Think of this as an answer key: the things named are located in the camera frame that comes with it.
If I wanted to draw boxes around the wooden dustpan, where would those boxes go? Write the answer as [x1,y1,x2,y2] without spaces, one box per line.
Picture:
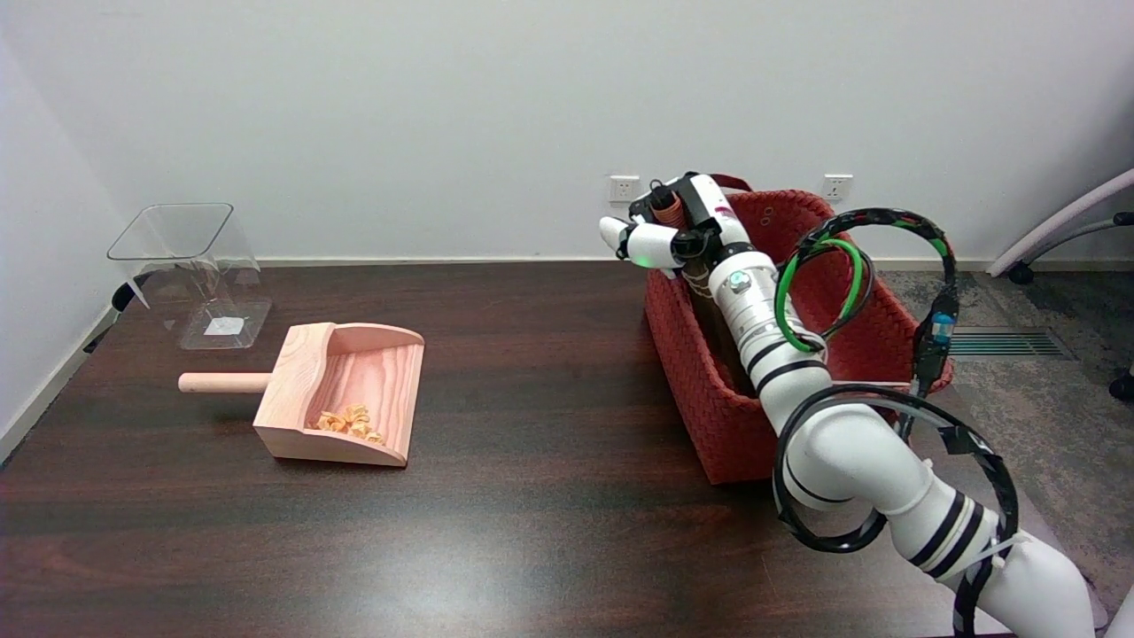
[178,323,425,468]

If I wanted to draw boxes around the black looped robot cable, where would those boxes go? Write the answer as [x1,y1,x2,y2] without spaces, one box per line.
[773,207,1021,638]

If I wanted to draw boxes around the floor air vent grille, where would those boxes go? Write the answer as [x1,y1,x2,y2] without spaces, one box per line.
[950,327,1073,360]

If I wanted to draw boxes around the red-brown woven basket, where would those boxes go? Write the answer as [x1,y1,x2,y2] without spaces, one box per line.
[644,174,955,486]

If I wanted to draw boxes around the white grey office chair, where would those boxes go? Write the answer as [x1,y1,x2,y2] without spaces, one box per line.
[986,167,1134,401]

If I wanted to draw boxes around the green robot cable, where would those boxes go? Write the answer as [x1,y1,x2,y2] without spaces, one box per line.
[774,237,874,354]

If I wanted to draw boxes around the clear plastic container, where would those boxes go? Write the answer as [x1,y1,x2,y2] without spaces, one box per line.
[107,203,273,351]

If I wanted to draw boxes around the black cord with white tag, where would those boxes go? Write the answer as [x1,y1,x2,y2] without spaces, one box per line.
[83,278,150,355]

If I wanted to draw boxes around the small brown broom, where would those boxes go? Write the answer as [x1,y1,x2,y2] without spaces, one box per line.
[649,180,756,400]

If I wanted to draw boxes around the orange paper scraps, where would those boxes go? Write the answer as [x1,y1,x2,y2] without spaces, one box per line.
[316,405,386,446]

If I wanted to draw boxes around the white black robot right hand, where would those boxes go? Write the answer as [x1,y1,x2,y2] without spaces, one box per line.
[600,172,754,269]

